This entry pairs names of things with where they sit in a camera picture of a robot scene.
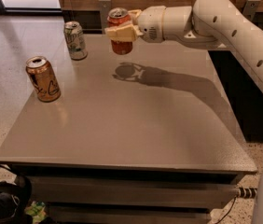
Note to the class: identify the green white 7up can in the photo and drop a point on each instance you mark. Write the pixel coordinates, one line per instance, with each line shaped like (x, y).
(74, 38)

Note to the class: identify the green patterned bag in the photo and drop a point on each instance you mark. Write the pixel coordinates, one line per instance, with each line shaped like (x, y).
(37, 211)

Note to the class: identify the grey drawer cabinet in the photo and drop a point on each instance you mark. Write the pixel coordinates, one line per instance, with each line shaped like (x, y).
(146, 138)

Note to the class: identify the black white striped handle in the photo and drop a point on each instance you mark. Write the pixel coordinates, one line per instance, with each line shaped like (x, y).
(247, 193)

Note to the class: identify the gold brown soda can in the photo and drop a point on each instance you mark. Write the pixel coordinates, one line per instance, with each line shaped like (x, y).
(43, 78)

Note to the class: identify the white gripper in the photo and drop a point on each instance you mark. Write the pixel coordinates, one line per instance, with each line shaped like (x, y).
(150, 23)

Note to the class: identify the left metal wall bracket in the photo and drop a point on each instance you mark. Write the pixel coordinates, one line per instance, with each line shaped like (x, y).
(104, 8)

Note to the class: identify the right metal wall bracket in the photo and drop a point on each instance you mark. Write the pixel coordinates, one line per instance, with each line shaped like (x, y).
(250, 8)

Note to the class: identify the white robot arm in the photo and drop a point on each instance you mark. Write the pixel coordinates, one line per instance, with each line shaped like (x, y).
(208, 24)

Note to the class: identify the metal wall bracket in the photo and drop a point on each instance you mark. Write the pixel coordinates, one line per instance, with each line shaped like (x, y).
(250, 8)
(104, 8)

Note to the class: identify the red coke can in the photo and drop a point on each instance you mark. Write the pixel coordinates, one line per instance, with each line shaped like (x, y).
(122, 47)

